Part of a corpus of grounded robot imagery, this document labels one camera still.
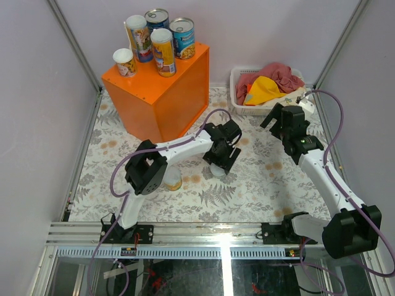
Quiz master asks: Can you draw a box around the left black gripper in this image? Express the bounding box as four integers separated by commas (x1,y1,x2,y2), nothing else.
204,141,239,173

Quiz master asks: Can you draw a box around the green can white lid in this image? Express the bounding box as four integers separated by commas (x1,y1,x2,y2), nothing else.
210,163,226,178

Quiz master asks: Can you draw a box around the yellow can white lid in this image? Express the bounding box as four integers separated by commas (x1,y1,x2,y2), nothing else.
163,166,182,191

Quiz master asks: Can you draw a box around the light blue soup can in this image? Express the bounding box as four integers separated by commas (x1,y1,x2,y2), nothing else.
169,17,196,60

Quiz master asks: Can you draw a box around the tall yellow canister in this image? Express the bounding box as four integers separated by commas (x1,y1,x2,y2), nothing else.
151,28,177,77

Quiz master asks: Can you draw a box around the small cup white lid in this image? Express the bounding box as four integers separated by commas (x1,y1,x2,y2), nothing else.
112,48,137,77

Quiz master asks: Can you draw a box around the blue cup white lid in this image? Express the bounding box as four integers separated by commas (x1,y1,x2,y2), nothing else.
126,15,153,63

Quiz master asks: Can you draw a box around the dark blue tin can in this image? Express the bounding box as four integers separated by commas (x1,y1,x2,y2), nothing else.
144,8,170,32

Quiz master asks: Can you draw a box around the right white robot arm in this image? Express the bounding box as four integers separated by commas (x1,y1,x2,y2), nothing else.
261,103,382,259

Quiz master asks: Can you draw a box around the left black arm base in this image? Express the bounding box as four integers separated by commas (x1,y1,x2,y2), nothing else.
100,213,154,245

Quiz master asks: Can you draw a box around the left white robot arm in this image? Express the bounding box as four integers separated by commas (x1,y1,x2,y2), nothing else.
114,120,242,244

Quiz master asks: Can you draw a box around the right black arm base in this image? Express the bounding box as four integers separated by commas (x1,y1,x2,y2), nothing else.
256,212,326,245

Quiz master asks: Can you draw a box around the cream printed cloth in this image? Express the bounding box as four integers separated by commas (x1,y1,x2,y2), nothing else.
260,87,307,109

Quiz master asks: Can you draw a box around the yellow cloth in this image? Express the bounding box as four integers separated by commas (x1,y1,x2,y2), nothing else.
243,76,286,106

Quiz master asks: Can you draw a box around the white plastic basket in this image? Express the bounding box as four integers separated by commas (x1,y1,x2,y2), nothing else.
230,66,309,117

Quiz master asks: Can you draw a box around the pink cloth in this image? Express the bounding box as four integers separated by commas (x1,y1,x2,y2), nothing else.
236,62,305,105

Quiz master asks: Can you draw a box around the orange box cabinet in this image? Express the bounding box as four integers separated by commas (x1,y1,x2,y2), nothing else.
102,43,210,142

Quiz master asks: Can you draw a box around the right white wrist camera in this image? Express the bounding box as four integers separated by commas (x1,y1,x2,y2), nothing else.
296,96,315,118

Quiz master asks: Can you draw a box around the aluminium front rail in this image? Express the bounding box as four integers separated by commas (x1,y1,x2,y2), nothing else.
46,222,377,260

